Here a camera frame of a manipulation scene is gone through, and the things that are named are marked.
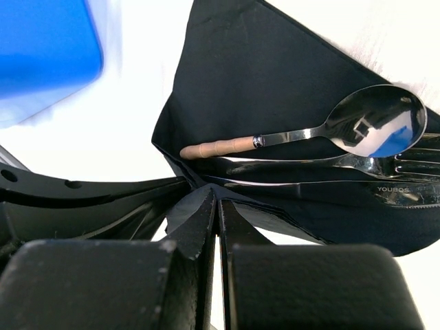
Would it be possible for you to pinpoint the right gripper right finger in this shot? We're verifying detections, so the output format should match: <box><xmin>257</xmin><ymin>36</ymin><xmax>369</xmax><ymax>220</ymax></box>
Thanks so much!
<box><xmin>218</xmin><ymin>200</ymin><xmax>424</xmax><ymax>329</ymax></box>

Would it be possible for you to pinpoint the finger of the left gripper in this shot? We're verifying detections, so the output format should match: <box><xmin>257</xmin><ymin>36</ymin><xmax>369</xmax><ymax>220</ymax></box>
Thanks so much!
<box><xmin>1</xmin><ymin>202</ymin><xmax>172</xmax><ymax>254</ymax></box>
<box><xmin>1</xmin><ymin>164</ymin><xmax>188</xmax><ymax>208</ymax></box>

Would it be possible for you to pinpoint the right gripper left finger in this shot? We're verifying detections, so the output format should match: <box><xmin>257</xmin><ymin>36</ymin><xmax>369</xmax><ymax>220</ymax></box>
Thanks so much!
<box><xmin>1</xmin><ymin>188</ymin><xmax>217</xmax><ymax>329</ymax></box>

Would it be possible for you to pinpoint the silver knife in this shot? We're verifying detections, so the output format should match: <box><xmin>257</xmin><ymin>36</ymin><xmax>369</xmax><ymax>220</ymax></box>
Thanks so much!
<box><xmin>203</xmin><ymin>175</ymin><xmax>439</xmax><ymax>209</ymax></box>

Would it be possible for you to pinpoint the black paper napkin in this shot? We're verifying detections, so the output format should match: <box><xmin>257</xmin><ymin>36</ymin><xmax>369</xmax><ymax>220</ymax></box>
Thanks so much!
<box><xmin>152</xmin><ymin>1</ymin><xmax>439</xmax><ymax>256</ymax></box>

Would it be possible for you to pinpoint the silver fork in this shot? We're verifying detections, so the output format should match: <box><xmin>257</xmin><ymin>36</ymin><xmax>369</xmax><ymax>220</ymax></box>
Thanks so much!
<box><xmin>207</xmin><ymin>133</ymin><xmax>439</xmax><ymax>182</ymax></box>

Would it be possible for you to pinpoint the wooden handled spoon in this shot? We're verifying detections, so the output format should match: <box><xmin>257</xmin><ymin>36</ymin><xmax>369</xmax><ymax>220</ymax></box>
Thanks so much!
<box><xmin>179</xmin><ymin>85</ymin><xmax>428</xmax><ymax>160</ymax></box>

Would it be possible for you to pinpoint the blue plastic bin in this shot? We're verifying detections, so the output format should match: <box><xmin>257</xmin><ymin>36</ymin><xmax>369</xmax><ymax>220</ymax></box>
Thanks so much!
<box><xmin>1</xmin><ymin>1</ymin><xmax>103</xmax><ymax>129</ymax></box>

